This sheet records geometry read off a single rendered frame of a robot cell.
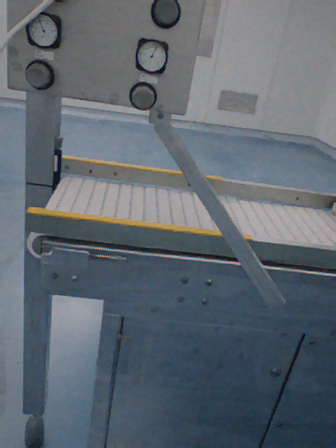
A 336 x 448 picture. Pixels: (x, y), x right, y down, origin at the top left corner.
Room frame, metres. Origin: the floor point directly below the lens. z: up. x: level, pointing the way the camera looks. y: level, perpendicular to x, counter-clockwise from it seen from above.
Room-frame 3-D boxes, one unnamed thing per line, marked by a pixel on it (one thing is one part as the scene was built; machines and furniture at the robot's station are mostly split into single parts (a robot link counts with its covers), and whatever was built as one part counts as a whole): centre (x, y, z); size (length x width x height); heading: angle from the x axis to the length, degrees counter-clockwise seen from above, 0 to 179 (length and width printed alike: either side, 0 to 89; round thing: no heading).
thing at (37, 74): (0.49, 0.18, 1.13); 0.03 x 0.02 x 0.04; 97
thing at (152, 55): (0.51, 0.05, 1.17); 0.04 x 0.01 x 0.04; 97
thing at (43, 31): (0.49, 0.17, 1.17); 0.04 x 0.01 x 0.04; 97
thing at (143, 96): (0.50, 0.06, 1.12); 0.03 x 0.03 x 0.04; 7
